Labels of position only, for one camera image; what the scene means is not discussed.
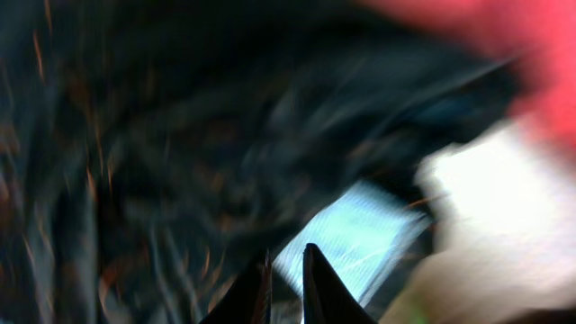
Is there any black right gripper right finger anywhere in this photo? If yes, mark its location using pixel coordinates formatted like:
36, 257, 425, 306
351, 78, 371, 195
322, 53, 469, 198
302, 243, 376, 324

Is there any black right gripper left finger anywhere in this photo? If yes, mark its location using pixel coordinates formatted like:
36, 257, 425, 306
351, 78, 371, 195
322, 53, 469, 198
201, 251, 272, 324

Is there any black patterned sports jersey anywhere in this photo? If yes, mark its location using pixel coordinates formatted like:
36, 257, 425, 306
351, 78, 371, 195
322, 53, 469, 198
1, 0, 518, 323

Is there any red t-shirt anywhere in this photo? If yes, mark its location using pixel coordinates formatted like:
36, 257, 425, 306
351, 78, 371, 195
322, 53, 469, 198
364, 0, 575, 153

